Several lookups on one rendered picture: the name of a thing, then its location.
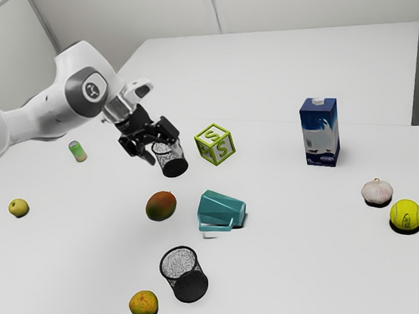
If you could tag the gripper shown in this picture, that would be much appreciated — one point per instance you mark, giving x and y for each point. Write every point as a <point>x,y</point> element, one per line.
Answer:
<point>136,123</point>

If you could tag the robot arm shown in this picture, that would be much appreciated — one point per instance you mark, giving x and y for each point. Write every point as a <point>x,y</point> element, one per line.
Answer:
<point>44,108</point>

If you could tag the teal faceted mug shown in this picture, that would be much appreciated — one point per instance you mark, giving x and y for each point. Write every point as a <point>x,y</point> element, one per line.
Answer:
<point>218,207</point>

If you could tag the black mesh pen holder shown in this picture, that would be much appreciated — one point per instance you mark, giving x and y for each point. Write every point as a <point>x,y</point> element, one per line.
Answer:
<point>187,279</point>
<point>171,160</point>

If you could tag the green letter block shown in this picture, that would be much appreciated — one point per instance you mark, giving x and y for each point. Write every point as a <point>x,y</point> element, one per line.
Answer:
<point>216,144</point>

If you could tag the red-green mango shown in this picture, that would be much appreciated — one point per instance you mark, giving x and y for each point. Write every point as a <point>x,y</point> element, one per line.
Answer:
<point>161,206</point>

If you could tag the small green can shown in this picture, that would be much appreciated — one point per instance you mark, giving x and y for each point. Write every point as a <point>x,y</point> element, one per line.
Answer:
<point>78,151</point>

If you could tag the yellow-green apple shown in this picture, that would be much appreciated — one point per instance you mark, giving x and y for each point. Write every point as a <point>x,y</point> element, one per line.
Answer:
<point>18,208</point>

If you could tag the orange fruit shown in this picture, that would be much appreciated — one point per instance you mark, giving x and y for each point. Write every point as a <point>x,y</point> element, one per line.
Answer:
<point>143,305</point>

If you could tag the blue and white carton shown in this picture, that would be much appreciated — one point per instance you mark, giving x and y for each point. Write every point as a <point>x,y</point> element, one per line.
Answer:
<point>320,134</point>

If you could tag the garlic bulb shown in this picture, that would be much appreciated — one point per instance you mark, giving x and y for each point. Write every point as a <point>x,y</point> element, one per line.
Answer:
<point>377,191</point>

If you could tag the yellow tennis ball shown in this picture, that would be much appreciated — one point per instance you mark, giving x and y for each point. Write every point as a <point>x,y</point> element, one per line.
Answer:
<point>406,214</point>

